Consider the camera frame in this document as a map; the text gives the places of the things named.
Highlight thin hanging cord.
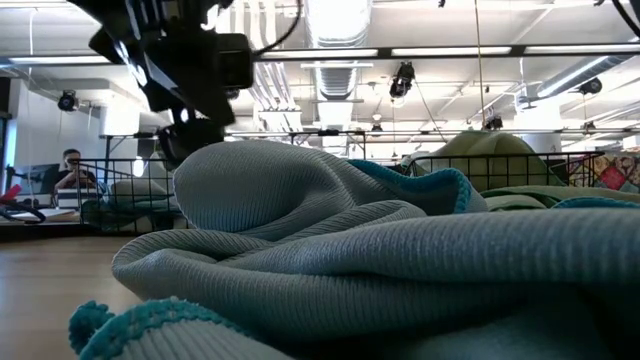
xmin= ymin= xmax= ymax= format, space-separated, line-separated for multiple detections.
xmin=473 ymin=0 xmax=489 ymax=132

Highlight black aluminium table frame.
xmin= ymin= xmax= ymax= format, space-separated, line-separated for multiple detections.
xmin=0 ymin=222 xmax=196 ymax=244

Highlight person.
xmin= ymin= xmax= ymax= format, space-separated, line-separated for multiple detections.
xmin=53 ymin=148 xmax=99 ymax=191

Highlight small red object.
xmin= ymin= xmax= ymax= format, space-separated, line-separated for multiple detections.
xmin=0 ymin=183 xmax=24 ymax=204

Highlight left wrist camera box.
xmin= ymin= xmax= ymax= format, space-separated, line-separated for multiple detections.
xmin=216 ymin=32 xmax=255 ymax=92

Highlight colourful patchwork quilt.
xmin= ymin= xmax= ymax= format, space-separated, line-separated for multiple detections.
xmin=569 ymin=153 xmax=640 ymax=194

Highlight silver ceiling air duct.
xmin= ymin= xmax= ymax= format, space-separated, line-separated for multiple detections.
xmin=303 ymin=0 xmax=374 ymax=101

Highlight black overhead frame bar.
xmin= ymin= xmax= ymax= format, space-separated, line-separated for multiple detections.
xmin=0 ymin=43 xmax=640 ymax=65

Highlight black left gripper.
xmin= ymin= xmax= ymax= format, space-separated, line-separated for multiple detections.
xmin=67 ymin=0 xmax=237 ymax=171

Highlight computer monitor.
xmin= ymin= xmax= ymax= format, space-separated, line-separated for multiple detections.
xmin=9 ymin=163 xmax=61 ymax=196

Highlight white round column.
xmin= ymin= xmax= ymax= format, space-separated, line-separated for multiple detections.
xmin=527 ymin=130 xmax=564 ymax=155

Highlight black wire basket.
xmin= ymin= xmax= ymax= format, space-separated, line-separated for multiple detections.
xmin=407 ymin=151 xmax=607 ymax=194
xmin=74 ymin=157 xmax=194 ymax=236

